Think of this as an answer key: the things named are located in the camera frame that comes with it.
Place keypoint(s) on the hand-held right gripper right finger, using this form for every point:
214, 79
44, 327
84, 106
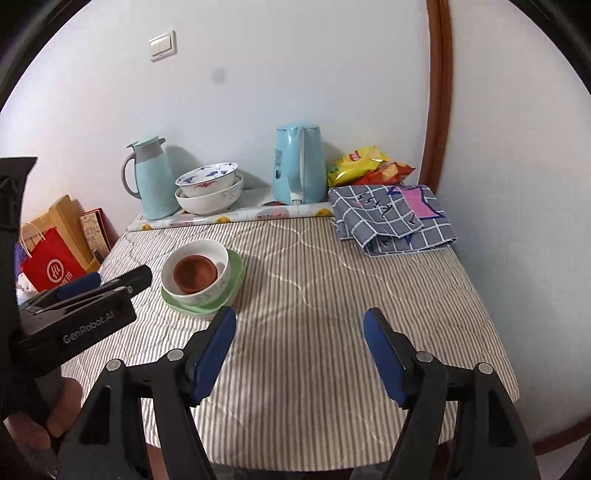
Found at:
383, 355

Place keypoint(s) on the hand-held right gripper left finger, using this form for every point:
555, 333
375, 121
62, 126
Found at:
214, 350

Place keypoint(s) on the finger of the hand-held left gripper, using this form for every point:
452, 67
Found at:
134, 279
81, 284

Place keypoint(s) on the small brown bowl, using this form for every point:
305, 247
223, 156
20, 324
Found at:
194, 274

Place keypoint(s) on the plain white bowl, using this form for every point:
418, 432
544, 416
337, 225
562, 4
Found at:
203, 247

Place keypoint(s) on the green square plate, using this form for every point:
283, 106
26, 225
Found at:
233, 272

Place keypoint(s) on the person's left hand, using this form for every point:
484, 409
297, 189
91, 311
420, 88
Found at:
69, 406

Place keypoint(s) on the red paper bag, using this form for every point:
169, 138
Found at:
51, 267

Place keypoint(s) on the red patterned book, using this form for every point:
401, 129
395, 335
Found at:
94, 230

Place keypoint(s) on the pale blue plastic bag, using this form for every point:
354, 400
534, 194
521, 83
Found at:
25, 284

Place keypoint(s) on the light blue thermos jug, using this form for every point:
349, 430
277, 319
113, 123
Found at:
154, 184

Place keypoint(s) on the striped quilted table cover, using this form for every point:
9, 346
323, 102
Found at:
323, 277

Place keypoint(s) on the white swirl pattern bowl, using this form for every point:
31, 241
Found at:
207, 204

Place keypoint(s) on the rolled fruit print tablecloth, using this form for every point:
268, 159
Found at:
240, 216

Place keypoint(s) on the blue fish print bowl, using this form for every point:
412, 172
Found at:
217, 182

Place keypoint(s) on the grey checked cloth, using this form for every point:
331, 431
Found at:
383, 221

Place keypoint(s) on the red chip bag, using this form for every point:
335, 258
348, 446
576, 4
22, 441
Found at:
392, 173

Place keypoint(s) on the yellow chip bag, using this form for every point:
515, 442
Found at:
355, 166

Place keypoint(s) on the brown wooden baseboard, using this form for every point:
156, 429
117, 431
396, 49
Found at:
561, 441

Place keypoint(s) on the light blue electric kettle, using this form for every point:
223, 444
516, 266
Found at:
300, 170

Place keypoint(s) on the white light switch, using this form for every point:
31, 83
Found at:
162, 46

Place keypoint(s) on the brown wooden door frame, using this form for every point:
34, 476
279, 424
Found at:
438, 92

